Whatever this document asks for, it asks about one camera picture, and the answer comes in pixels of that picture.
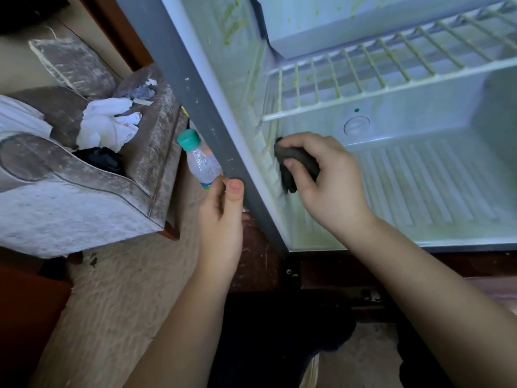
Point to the person's left hand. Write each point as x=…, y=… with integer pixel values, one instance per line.
x=222, y=230

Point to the person's right hand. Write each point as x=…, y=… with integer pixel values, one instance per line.
x=335, y=190

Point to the dark grey cloth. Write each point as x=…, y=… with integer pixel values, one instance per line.
x=295, y=161

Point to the green cap water bottle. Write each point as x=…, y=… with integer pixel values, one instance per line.
x=202, y=161

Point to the orange soda bottle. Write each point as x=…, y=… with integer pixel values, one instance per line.
x=187, y=115

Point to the grey mini fridge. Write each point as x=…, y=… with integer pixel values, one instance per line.
x=202, y=109

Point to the person's left forearm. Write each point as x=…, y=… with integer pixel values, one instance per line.
x=182, y=335

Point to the person's right forearm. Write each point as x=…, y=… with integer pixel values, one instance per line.
x=436, y=311

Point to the person's dark trousers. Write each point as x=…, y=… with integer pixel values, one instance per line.
x=275, y=343

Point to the person's left foot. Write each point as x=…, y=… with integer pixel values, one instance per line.
x=311, y=372

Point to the dark red wooden stand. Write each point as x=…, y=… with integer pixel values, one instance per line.
x=258, y=266

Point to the black garment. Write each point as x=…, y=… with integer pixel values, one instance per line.
x=101, y=160

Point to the paper slip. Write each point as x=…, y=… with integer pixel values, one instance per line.
x=143, y=102

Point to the large white garment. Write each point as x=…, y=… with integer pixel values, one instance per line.
x=105, y=125

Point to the grey garment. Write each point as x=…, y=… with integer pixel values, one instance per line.
x=139, y=90

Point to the grey velvet sofa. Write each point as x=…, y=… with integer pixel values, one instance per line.
x=56, y=198

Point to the grey velvet cushion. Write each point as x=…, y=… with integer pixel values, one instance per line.
x=73, y=64

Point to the black television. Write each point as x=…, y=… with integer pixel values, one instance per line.
x=28, y=10

